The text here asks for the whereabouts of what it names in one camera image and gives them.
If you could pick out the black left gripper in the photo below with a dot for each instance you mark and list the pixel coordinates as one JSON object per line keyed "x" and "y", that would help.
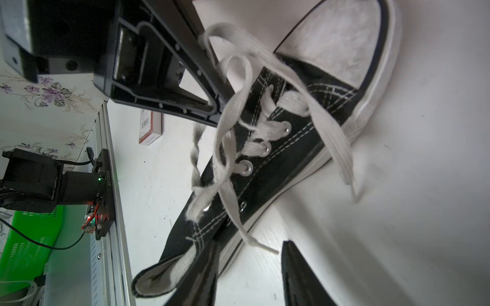
{"x": 150, "y": 58}

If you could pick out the red card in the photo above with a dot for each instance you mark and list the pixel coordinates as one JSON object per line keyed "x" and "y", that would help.
{"x": 151, "y": 127}

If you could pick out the aluminium rail frame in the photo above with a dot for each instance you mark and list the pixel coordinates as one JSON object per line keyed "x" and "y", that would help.
{"x": 110, "y": 264}

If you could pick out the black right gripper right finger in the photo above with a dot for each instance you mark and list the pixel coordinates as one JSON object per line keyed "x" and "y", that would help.
{"x": 300, "y": 284}

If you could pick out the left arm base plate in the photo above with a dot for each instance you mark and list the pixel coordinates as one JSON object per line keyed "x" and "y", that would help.
{"x": 103, "y": 195}

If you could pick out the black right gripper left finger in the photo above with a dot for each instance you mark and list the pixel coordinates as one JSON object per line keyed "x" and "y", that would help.
{"x": 198, "y": 286}

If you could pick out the green plastic crate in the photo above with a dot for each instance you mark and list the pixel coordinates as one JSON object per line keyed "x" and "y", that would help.
{"x": 21, "y": 260}

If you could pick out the black canvas sneaker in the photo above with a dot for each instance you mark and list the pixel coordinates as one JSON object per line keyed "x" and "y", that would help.
{"x": 301, "y": 106}

